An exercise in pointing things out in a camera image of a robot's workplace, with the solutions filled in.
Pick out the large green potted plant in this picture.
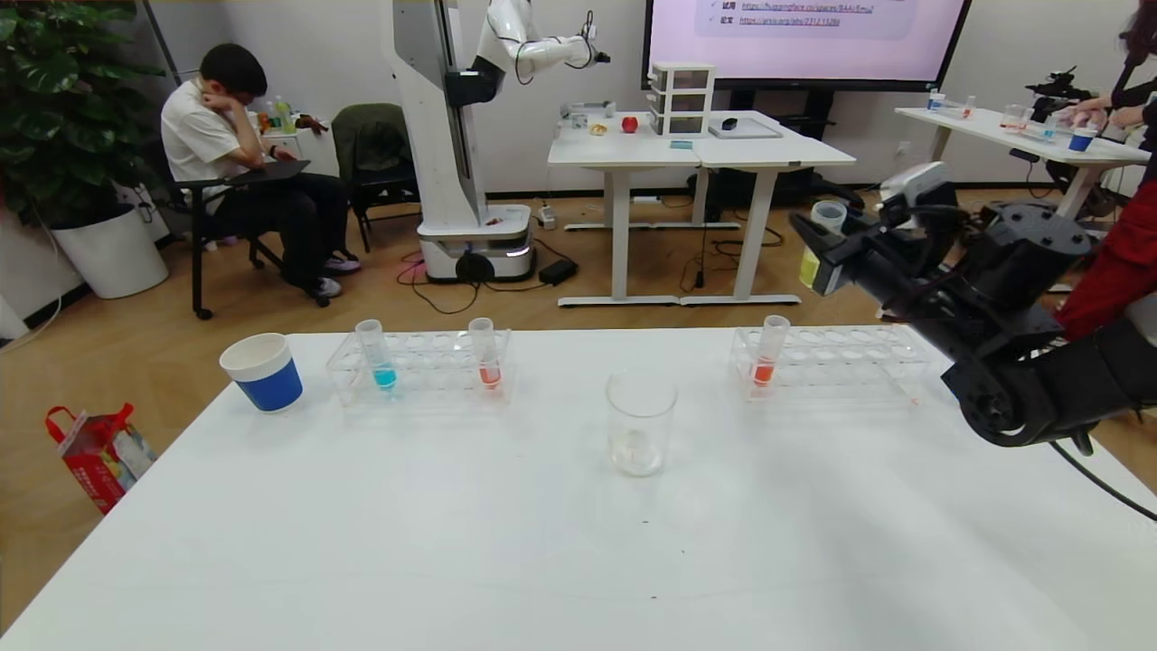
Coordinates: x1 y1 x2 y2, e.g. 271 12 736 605
0 0 174 231

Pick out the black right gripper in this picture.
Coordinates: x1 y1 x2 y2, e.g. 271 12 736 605
788 212 920 305

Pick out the white standing desk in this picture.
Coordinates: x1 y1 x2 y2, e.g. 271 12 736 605
680 111 858 307
547 111 715 309

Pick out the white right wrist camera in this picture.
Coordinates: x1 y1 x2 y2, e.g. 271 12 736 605
880 162 957 216

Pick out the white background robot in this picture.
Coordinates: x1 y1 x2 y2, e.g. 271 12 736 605
389 0 612 284

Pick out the chair with green jacket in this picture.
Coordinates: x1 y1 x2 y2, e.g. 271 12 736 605
330 102 422 254

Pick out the test tube with blue pigment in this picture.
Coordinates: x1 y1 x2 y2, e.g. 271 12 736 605
355 319 399 392

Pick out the red gift bag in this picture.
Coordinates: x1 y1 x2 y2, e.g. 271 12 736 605
45 403 156 515

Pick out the white planter pot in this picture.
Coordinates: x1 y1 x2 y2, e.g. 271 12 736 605
50 203 171 300

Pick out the seated person in white shirt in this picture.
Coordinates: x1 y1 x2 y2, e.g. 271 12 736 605
161 42 362 300

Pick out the large display screen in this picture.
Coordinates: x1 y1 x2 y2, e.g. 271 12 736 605
641 0 974 92

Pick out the grey flat tray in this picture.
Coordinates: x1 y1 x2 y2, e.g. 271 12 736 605
707 117 784 141

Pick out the black screen stand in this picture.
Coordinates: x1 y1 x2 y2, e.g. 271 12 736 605
689 89 866 222

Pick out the clear acrylic test tube rack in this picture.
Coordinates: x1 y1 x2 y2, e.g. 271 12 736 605
325 328 518 408
729 324 932 403

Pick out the white drawer organizer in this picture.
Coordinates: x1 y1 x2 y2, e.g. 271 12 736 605
648 61 717 139

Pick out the test tube with red pigment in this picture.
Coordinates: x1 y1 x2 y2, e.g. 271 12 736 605
467 317 503 391
752 315 791 390

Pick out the blue paper cup white rim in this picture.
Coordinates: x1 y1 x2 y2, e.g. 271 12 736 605
220 333 305 414

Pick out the long white desk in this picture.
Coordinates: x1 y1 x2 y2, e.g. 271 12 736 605
894 106 1153 222

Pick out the black office chair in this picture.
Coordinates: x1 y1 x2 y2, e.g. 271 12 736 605
165 158 332 321

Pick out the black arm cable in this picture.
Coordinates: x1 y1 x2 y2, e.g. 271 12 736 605
1049 439 1157 524

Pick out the clear glass beaker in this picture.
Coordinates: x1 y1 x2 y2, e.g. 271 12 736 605
605 369 679 478

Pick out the standing person in red trousers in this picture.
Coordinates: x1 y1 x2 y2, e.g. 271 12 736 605
1053 0 1157 343

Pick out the dark laptop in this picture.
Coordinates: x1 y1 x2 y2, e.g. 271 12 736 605
224 159 313 188

